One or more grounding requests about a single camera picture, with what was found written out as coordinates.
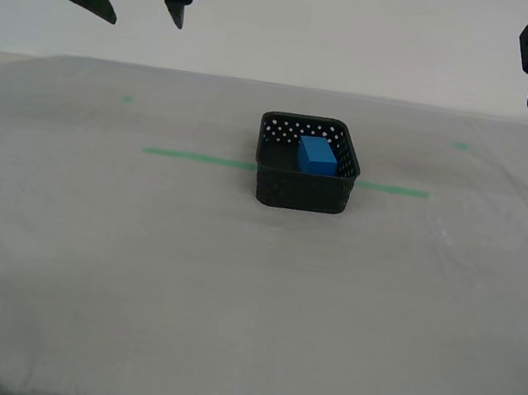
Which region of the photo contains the long green tape line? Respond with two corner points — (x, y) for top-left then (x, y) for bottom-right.
(142, 143), (431, 202)

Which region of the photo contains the blue rectangular block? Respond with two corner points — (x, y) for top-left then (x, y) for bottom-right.
(293, 134), (343, 179)

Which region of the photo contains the black perforated plastic basket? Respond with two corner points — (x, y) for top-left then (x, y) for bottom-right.
(246, 105), (372, 223)

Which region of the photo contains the white woven plastic table cover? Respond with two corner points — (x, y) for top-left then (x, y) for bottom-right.
(0, 29), (528, 395)

